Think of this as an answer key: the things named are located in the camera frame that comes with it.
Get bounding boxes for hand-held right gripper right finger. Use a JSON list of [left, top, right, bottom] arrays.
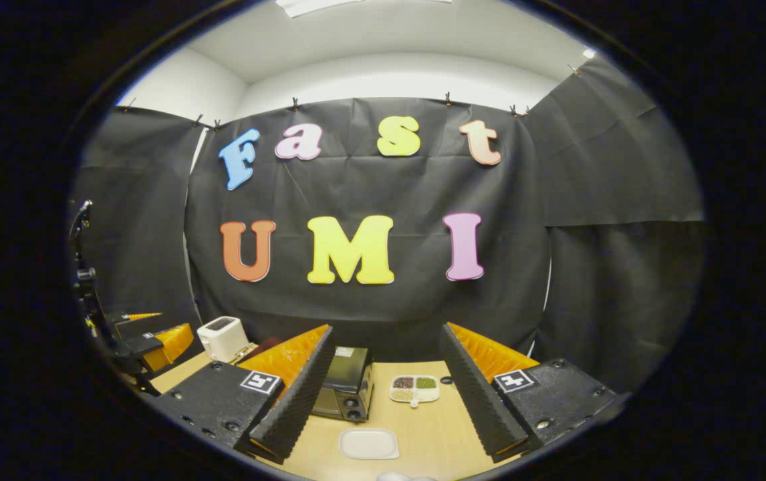
[[440, 323, 618, 464]]

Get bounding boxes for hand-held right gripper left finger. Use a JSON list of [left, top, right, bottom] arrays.
[[156, 325, 336, 465]]

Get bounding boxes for black electric oven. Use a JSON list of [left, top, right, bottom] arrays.
[[309, 346, 375, 423]]

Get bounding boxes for white toaster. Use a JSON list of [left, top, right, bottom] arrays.
[[197, 316, 251, 363]]

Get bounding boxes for white divided dish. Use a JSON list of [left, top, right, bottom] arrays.
[[390, 375, 440, 408]]

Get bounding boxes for white square plate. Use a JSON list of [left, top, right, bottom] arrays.
[[339, 428, 400, 460]]

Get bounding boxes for black backdrop cloth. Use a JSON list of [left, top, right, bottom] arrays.
[[69, 57, 705, 395]]

